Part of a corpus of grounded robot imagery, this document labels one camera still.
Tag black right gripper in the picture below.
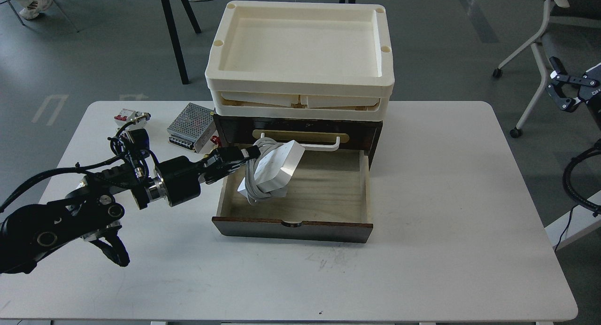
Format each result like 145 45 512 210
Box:
547 57 601 128

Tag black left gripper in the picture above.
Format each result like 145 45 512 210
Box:
155 146 261 207

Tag white power strip with cable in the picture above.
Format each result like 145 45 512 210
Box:
238 137 305 205

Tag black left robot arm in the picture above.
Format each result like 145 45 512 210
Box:
1 111 261 274

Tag dark wooden cabinet body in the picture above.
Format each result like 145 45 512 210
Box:
213 113 384 162

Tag metal mesh power supply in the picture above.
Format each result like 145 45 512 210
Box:
167 103 216 153

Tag white office chair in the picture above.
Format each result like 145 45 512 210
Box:
493 0 601 138

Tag black tripod stand legs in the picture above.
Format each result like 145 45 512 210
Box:
161 0 201 85

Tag white red circuit breaker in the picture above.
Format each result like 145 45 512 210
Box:
113 108 140 128

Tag open wooden drawer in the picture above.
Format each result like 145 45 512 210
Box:
212 149 374 243

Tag cream plastic tray top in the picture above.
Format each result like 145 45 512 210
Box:
205 0 395 122

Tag brass valve red handle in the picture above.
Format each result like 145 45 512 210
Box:
210 135 223 149

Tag white drawer handle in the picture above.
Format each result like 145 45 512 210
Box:
253 132 341 155

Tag black cable on floor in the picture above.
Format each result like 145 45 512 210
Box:
553 205 573 251

